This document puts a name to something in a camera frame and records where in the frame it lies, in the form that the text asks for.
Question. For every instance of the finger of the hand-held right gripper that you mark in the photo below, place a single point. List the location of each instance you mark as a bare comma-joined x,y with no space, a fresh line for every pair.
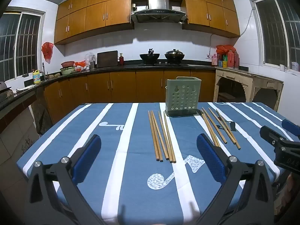
269,133
291,127

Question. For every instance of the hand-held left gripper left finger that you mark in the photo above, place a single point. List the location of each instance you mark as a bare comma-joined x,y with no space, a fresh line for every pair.
86,159

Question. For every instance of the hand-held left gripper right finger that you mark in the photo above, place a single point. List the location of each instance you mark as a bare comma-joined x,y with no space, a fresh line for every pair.
211,159

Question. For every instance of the green perforated chopstick holder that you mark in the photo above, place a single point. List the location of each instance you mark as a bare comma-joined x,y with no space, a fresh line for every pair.
182,98

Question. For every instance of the person's right hand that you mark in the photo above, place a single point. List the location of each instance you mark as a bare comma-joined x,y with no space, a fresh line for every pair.
292,189

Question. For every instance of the blue white striped tablecloth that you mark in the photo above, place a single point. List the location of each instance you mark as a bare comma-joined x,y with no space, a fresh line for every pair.
131,168

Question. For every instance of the white cup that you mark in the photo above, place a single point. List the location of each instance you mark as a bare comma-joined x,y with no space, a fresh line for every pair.
282,67

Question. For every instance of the cream wooden side table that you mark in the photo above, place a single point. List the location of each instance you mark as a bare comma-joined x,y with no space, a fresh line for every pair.
248,77

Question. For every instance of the clear bottle on sill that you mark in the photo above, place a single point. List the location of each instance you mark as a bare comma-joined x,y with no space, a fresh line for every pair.
295,66

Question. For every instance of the red oil bottle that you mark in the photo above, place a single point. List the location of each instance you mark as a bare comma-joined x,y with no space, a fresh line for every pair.
236,61
230,61

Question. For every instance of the wooden base cabinets black counter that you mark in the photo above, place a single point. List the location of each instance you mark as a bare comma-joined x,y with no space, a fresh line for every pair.
121,86

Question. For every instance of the yellow blue box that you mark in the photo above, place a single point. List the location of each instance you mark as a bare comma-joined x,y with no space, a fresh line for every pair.
222,63

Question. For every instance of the white plastic bag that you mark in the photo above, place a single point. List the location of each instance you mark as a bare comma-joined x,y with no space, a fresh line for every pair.
82,68

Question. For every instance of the pink bottle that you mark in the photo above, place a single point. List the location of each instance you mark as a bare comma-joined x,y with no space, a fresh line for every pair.
214,60

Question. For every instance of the white rag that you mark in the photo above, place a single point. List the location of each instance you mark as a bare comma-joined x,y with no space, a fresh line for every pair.
24,88

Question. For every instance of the metal cup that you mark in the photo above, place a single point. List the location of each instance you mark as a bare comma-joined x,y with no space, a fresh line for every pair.
92,65

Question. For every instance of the large red plastic bags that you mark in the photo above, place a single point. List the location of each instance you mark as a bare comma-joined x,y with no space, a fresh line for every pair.
225,48

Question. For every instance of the yellow detergent bottle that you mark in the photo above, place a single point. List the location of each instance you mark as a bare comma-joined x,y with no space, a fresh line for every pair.
37,77

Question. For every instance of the small red plastic bag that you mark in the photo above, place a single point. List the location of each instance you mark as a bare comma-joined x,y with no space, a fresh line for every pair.
80,63

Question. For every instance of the red basin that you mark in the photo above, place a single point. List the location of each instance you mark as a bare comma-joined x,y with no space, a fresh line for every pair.
68,64

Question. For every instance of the metal faucet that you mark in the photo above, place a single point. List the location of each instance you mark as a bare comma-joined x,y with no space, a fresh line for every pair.
43,71

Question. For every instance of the dark wooden cutting board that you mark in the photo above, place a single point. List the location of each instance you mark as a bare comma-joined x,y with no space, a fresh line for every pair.
107,59

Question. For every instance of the small red bottle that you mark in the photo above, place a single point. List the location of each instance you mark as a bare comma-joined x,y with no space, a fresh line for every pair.
121,60

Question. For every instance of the dark pot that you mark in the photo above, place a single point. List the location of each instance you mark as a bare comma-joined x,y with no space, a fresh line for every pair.
5,92

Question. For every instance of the black gas stove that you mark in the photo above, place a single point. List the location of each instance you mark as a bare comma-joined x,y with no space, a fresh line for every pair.
164,64

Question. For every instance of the black wok with lid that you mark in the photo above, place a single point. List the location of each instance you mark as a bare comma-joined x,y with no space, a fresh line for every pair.
174,55

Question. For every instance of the hanging red plastic bag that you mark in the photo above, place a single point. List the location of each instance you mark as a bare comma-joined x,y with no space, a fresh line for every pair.
47,50

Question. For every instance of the black wok with spatula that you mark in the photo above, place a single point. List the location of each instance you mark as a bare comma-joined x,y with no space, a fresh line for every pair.
150,57

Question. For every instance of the steel range hood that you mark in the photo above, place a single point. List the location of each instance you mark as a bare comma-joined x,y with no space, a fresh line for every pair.
158,11

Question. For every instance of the barred window wide frame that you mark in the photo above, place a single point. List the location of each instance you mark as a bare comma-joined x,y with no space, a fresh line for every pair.
271,32

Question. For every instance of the barred window small frame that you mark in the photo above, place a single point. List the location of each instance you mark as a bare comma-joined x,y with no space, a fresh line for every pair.
23,46

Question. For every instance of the wooden upper wall cabinets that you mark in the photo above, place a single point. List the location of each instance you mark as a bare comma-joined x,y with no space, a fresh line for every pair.
93,16

